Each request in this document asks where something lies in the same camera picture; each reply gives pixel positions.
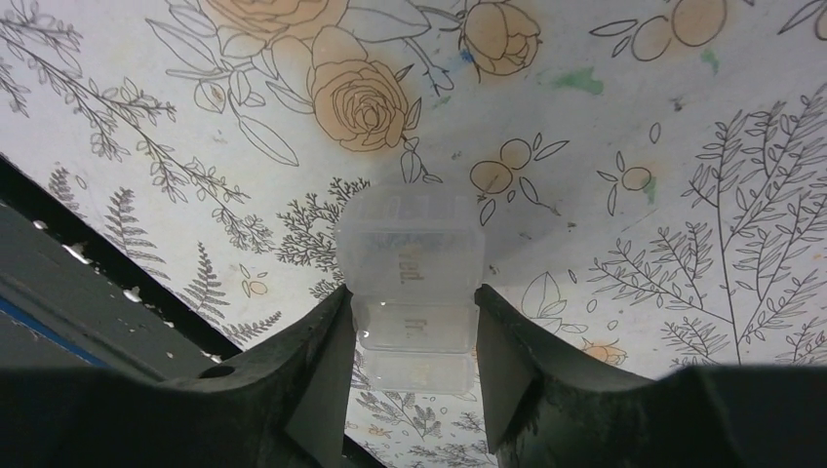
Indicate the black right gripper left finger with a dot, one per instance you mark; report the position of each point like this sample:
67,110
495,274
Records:
280,404

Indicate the clear weekly pill organizer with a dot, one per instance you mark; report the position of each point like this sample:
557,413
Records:
412,257

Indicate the floral patterned table mat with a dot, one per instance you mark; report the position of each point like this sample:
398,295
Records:
649,176

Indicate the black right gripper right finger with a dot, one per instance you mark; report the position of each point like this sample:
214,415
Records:
548,404

